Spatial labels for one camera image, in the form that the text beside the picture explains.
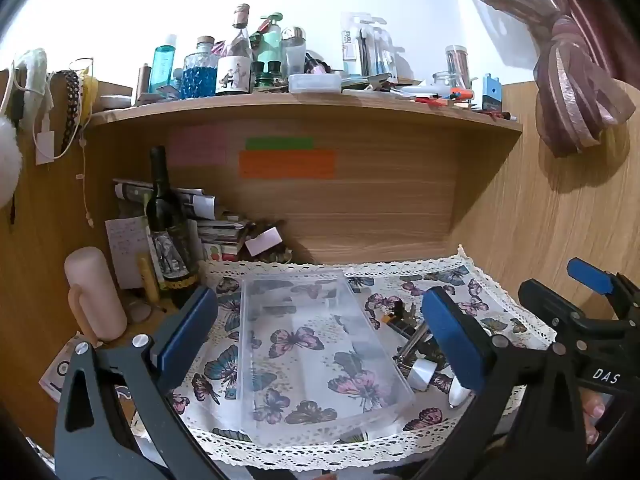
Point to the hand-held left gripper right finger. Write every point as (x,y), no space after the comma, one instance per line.
(452,340)

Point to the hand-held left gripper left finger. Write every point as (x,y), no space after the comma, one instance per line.
(187,330)

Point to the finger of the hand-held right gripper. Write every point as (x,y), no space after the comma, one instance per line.
(547,302)
(590,276)

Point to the clear plastic storage box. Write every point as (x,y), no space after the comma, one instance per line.
(320,355)

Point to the person's right hand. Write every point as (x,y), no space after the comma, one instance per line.
(596,412)

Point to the chrome metal tool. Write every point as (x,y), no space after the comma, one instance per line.
(415,342)

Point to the butterfly print lace cloth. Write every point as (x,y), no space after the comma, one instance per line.
(227,370)

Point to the yellow lip balm tube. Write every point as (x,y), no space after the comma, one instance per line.
(148,280)

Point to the dark wine bottle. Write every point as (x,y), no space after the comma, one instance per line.
(167,240)

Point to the pink mug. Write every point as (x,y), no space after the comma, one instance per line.
(95,292)

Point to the white handwritten note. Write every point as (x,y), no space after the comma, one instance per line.
(125,250)

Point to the stack of papers and booklets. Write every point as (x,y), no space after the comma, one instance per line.
(215,225)

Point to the small white cardboard box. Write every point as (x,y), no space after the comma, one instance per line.
(263,241)

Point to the white and blue sticker sheet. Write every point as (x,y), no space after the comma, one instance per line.
(57,370)

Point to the pink sticky note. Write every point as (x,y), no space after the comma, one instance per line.
(197,146)

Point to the orange sticky note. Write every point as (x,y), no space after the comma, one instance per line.
(286,164)

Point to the small blue box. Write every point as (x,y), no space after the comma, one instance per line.
(492,94)

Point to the green sticky note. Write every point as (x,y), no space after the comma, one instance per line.
(280,143)

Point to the pink curtain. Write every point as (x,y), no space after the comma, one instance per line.
(570,60)

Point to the white hanging tag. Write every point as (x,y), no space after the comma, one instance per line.
(44,147)

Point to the short glass jar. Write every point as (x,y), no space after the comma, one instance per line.
(444,81)

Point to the white plush pompom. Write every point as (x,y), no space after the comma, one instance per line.
(9,160)

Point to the tall glass jar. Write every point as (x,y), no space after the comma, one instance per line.
(457,65)

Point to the wooden shelf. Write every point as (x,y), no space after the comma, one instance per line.
(300,106)

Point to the patterned dark headband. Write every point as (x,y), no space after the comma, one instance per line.
(72,102)

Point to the glass bottle with blue beads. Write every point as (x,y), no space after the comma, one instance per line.
(200,75)

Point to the light blue liquid bottle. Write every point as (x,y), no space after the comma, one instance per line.
(163,67)

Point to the dark green small bottle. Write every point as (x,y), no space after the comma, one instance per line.
(267,74)

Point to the clear bottle with white label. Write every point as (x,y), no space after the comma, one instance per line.
(234,65)

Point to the small clear lidded container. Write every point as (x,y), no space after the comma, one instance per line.
(314,83)

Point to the clear glass perfume bottle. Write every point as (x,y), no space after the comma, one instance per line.
(293,55)

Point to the green pump bottle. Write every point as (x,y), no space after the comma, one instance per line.
(270,45)

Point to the white fluffy headband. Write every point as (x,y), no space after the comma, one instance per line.
(35,67)

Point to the packaged toothbrushes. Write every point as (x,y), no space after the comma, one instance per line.
(367,47)

